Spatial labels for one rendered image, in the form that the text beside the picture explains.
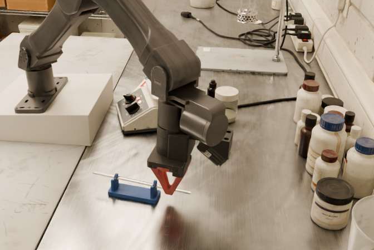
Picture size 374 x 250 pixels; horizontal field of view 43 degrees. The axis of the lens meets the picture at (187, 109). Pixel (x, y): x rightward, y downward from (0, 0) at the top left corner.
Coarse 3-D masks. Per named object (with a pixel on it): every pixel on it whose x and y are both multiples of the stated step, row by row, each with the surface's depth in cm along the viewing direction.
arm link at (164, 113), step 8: (160, 104) 80; (168, 104) 79; (176, 104) 78; (160, 112) 80; (168, 112) 79; (176, 112) 79; (160, 120) 81; (168, 120) 80; (176, 120) 80; (168, 128) 81; (176, 128) 81
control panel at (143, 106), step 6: (138, 90) 121; (138, 96) 119; (144, 96) 117; (120, 102) 121; (144, 102) 115; (120, 108) 118; (144, 108) 113; (126, 114) 114; (132, 114) 113; (138, 114) 112; (126, 120) 112
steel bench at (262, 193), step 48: (192, 48) 168; (240, 48) 170; (288, 48) 171; (240, 96) 134; (288, 96) 135; (96, 144) 109; (144, 144) 110; (240, 144) 111; (288, 144) 112; (96, 192) 93; (192, 192) 94; (240, 192) 95; (288, 192) 95; (48, 240) 81; (96, 240) 81; (144, 240) 82; (192, 240) 82; (240, 240) 82; (288, 240) 83; (336, 240) 83
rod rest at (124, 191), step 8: (112, 184) 91; (120, 184) 94; (128, 184) 94; (112, 192) 92; (120, 192) 92; (128, 192) 92; (136, 192) 92; (144, 192) 92; (152, 192) 90; (160, 192) 92; (136, 200) 91; (144, 200) 91; (152, 200) 90
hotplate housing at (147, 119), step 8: (144, 88) 121; (152, 104) 113; (144, 112) 112; (152, 112) 112; (120, 120) 115; (136, 120) 112; (144, 120) 112; (152, 120) 113; (128, 128) 112; (136, 128) 113; (144, 128) 113; (152, 128) 114
